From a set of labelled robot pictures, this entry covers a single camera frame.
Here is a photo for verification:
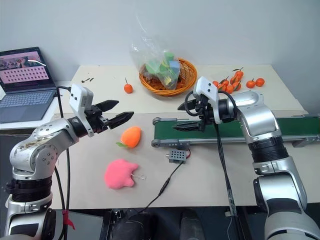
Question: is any green conveyor belt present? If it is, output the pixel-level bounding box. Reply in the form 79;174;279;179
150;115;320;149

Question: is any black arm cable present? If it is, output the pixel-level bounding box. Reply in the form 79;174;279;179
55;85;74;240
184;89;244;240

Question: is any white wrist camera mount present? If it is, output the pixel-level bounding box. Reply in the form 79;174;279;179
69;83;95;138
192;76;223;125

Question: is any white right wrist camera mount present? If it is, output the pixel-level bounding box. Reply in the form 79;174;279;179
192;76;223;125

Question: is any pink plush toy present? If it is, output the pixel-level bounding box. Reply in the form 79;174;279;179
104;158;147;190

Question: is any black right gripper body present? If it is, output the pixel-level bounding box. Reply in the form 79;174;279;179
194;93;215;133

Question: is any orange woven basket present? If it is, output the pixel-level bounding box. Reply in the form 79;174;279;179
138;57;198;97

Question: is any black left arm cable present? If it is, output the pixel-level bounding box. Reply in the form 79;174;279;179
55;85;74;240

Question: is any black control box cable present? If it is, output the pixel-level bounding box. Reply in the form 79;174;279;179
134;159;184;216

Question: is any open laptop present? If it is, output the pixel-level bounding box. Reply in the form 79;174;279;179
0;46;58;125

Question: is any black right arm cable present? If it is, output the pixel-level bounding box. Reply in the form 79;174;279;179
184;89;244;240

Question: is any small grey electronics box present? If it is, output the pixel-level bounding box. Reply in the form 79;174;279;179
164;150;187;164

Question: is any clear plastic bag of blocks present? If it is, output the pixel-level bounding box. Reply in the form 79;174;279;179
129;13;182;90

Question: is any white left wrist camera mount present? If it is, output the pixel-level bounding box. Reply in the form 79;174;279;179
69;83;95;138

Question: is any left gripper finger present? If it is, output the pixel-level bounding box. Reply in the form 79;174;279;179
108;111;135;130
97;99;120;113

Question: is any red cable tie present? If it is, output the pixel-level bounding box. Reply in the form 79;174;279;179
61;209;76;231

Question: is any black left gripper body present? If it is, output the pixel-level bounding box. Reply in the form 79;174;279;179
83;104;111;134

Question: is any thin white cable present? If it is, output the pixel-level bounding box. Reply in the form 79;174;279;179
224;211;236;237

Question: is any orange plush fruit toy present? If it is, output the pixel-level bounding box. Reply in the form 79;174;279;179
115;126;143;149

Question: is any dark rounded shape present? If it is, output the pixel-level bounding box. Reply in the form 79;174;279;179
179;208;202;240

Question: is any tangerine with stem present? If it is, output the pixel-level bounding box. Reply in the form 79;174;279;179
123;77;134;94

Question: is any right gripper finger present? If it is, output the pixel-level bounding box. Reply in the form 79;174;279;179
177;98;199;112
172;120;201;133

